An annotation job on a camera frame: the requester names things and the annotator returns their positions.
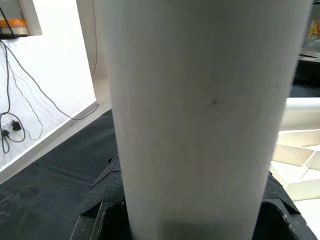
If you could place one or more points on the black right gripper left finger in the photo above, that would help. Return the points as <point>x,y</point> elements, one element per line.
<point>105,200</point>

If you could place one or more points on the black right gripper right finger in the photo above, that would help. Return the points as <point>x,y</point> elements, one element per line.
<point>277,215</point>

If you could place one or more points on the black tablecloth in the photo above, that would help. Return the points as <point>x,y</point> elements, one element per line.
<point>50,187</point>

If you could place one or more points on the white plastic table top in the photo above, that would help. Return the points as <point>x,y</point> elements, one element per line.
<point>300,155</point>

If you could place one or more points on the black power adapter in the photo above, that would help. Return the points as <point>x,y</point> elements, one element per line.
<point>5,132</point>
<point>16,125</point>

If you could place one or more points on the black router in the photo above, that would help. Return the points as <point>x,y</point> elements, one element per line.
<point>10,36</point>

